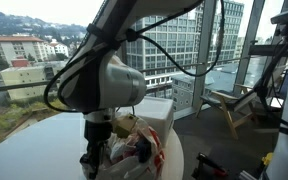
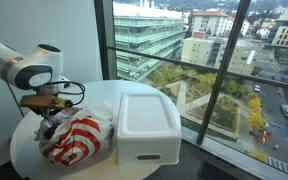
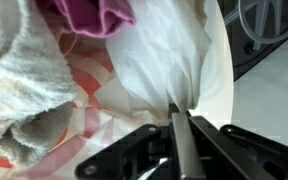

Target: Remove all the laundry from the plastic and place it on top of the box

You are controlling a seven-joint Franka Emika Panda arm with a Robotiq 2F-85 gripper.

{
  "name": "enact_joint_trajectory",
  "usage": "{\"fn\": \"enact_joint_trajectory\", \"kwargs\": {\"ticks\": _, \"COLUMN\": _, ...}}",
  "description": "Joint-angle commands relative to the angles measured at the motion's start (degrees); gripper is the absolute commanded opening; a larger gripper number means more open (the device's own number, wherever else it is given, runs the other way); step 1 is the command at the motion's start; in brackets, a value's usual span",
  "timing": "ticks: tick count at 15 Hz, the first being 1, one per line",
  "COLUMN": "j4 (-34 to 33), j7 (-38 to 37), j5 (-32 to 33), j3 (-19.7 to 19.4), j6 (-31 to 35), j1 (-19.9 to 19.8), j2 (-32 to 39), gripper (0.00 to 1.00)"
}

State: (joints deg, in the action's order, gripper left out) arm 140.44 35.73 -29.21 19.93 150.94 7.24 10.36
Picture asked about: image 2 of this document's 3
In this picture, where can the dark horizontal window rail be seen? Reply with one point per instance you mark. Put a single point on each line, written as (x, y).
(190, 66)

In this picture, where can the dark window mullion post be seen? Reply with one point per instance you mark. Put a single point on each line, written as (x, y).
(222, 70)

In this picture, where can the white plastic storage box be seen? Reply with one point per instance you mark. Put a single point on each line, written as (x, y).
(147, 123)

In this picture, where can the white red-roofed building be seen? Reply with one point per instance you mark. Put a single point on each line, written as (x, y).
(209, 22)

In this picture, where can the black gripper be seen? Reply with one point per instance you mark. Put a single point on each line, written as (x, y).
(52, 112)

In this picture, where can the green glass office building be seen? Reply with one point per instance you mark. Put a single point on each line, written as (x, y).
(144, 36)

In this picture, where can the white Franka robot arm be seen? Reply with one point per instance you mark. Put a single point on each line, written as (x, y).
(24, 66)

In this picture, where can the white red-bullseye plastic bag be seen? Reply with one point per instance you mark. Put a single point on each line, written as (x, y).
(80, 136)

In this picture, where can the dark floor vent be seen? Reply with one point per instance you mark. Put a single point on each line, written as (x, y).
(227, 171)

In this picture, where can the white parked car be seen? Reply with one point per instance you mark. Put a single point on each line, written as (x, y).
(257, 88)

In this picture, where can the beige concrete building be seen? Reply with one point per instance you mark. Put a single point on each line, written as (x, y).
(200, 51)

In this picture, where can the dark window corner post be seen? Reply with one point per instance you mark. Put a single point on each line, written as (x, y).
(104, 36)

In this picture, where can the grey window sill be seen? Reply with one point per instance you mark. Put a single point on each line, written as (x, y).
(224, 150)

